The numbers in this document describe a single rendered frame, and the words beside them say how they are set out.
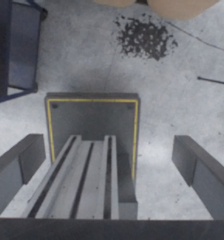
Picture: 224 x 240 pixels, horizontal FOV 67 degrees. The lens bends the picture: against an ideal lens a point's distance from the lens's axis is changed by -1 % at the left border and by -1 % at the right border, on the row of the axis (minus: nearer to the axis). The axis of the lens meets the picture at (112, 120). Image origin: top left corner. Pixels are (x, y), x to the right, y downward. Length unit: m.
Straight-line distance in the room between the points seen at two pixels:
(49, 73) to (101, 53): 0.48
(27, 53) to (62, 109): 0.54
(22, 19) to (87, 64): 0.57
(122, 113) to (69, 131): 0.43
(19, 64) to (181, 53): 1.33
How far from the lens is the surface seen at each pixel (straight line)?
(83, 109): 1.27
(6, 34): 1.16
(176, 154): 0.16
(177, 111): 1.69
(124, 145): 1.35
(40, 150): 0.17
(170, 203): 2.18
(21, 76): 1.59
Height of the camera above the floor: 1.54
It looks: 73 degrees down
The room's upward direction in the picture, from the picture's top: 179 degrees counter-clockwise
